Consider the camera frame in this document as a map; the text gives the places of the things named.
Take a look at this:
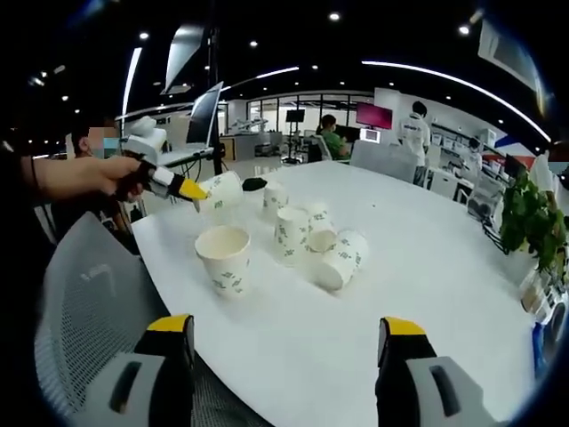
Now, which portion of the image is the white table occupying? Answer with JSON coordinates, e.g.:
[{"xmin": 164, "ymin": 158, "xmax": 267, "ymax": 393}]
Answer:
[{"xmin": 131, "ymin": 159, "xmax": 541, "ymax": 427}]

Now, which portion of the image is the grey mesh office chair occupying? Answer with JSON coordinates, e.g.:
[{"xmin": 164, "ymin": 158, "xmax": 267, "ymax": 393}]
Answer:
[{"xmin": 34, "ymin": 211, "xmax": 272, "ymax": 427}]

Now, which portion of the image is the person's left hand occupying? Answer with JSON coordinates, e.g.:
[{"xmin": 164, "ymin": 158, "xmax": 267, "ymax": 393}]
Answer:
[{"xmin": 90, "ymin": 155, "xmax": 145, "ymax": 197}]

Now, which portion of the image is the laptop on stand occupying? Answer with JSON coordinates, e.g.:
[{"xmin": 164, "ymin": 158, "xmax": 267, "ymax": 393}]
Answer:
[{"xmin": 157, "ymin": 81, "xmax": 225, "ymax": 169}]

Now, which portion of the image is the group of ceiling spotlights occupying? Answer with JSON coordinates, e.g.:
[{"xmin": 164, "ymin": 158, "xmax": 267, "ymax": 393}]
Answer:
[{"xmin": 30, "ymin": 12, "xmax": 471, "ymax": 103}]

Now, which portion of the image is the group of white paper cups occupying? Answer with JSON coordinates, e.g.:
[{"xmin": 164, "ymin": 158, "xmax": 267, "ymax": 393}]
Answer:
[{"xmin": 194, "ymin": 180, "xmax": 371, "ymax": 300}]

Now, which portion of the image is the green potted plant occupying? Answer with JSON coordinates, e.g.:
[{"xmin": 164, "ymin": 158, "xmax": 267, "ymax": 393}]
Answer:
[{"xmin": 498, "ymin": 171, "xmax": 569, "ymax": 273}]

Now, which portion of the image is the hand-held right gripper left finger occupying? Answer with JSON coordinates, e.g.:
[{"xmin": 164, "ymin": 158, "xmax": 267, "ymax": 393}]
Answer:
[{"xmin": 91, "ymin": 313, "xmax": 196, "ymax": 427}]

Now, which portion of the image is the white mesh chair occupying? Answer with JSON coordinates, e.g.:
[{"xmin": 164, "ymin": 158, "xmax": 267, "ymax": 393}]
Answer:
[{"xmin": 349, "ymin": 140, "xmax": 429, "ymax": 184}]

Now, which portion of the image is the magenta wall screen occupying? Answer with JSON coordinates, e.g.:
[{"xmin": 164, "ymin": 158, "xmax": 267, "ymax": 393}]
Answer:
[{"xmin": 355, "ymin": 101, "xmax": 395, "ymax": 131}]

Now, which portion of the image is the printed white paper cup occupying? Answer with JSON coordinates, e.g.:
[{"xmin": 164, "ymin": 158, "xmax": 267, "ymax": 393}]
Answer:
[{"xmin": 198, "ymin": 171, "xmax": 244, "ymax": 215}]

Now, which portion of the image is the curved ceiling light strip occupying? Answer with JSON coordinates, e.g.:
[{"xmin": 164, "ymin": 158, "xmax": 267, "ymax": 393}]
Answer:
[
  {"xmin": 221, "ymin": 66, "xmax": 300, "ymax": 93},
  {"xmin": 122, "ymin": 46, "xmax": 142, "ymax": 119},
  {"xmin": 362, "ymin": 60, "xmax": 552, "ymax": 143}
]

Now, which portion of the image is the black monitor on rolling stand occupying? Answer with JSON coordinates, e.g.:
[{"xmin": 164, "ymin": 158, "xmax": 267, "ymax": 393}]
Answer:
[{"xmin": 284, "ymin": 109, "xmax": 307, "ymax": 166}]

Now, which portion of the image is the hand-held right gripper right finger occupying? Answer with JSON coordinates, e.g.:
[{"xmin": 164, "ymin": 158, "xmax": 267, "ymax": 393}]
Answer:
[{"xmin": 375, "ymin": 316, "xmax": 495, "ymax": 427}]

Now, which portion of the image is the black tripod stand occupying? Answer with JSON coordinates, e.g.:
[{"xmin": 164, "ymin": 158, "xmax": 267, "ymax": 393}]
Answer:
[{"xmin": 207, "ymin": 26, "xmax": 224, "ymax": 177}]

